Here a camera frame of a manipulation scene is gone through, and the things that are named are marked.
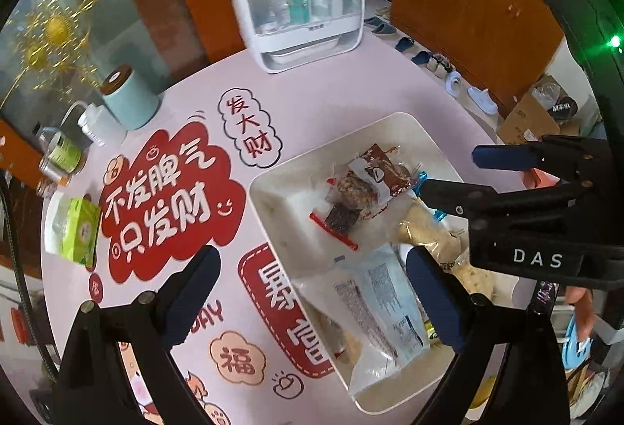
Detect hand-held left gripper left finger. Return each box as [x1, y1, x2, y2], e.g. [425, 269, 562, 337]
[49, 244, 222, 425]

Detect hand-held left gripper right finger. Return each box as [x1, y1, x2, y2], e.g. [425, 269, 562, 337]
[406, 246, 571, 425]

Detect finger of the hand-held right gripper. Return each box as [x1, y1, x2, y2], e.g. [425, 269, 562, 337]
[417, 179, 592, 224]
[472, 135, 611, 178]

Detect clear packet of yellow cakes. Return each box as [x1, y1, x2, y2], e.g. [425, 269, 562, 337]
[400, 201, 469, 260]

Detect clear packet of white crackers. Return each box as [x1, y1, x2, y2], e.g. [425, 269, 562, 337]
[453, 259, 494, 300]

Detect light blue snack packet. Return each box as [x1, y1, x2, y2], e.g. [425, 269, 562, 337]
[292, 244, 432, 399]

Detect dark brown snack packet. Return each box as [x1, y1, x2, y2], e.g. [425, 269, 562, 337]
[361, 142, 420, 197]

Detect brown nutty snack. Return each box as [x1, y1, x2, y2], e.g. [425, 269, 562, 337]
[324, 172, 391, 221]

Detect dark snack packet red strip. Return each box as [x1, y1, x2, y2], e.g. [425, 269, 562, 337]
[309, 203, 362, 253]

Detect white plastic bin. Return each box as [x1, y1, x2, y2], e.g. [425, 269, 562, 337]
[248, 112, 493, 416]

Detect person's right hand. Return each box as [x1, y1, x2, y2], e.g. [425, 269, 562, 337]
[565, 286, 596, 343]

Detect cardboard box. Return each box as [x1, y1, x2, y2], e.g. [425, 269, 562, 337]
[496, 74, 586, 148]

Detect row of shoes and slippers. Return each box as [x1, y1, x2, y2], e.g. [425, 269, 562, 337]
[363, 6, 500, 114]

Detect light blue object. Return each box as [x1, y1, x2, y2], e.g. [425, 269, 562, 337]
[560, 318, 596, 370]

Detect green tissue box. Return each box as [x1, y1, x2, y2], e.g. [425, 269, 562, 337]
[44, 197, 102, 267]

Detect wooden cabinet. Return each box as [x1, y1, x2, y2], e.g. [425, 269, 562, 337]
[390, 0, 593, 109]

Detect metal can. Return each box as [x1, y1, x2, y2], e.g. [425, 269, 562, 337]
[38, 157, 74, 186]

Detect white squeeze bottle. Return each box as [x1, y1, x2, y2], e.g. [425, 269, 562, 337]
[63, 101, 118, 147]

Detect glass bottle green label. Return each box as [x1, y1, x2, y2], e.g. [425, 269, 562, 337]
[38, 127, 83, 172]

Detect teal canister brown lid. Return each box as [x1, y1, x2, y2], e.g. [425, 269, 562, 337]
[101, 67, 161, 131]

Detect wooden framed glass door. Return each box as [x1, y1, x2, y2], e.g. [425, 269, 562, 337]
[0, 0, 259, 153]

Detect gold door ornament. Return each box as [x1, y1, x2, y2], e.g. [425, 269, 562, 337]
[0, 0, 171, 114]

